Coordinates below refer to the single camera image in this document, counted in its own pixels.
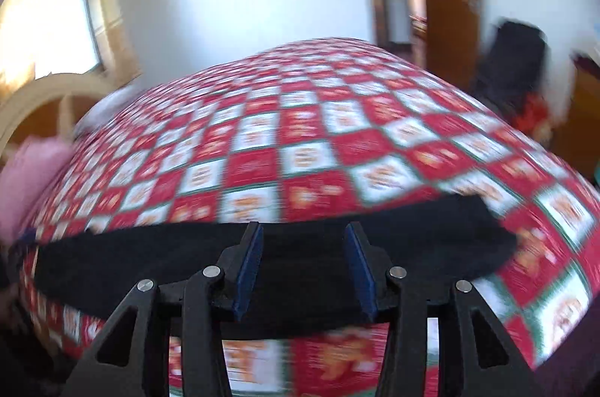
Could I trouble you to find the black pants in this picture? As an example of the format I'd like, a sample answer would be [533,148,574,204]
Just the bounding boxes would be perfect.
[33,195,518,340]

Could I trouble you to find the red checkered bed quilt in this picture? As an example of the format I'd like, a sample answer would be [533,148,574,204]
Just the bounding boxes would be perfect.
[33,38,599,367]

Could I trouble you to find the black folding chair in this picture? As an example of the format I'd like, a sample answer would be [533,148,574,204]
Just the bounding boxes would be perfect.
[471,20,547,122]

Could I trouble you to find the wooden dresser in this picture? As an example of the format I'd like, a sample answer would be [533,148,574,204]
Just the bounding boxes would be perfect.
[551,53,600,183]

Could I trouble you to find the pink folded blanket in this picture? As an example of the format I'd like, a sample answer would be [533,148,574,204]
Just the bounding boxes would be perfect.
[1,137,75,245]

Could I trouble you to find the cream wooden headboard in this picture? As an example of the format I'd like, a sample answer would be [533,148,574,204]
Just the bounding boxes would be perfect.
[1,73,116,166]

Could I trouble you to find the window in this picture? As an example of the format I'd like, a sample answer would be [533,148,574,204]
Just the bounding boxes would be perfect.
[33,0,103,79]

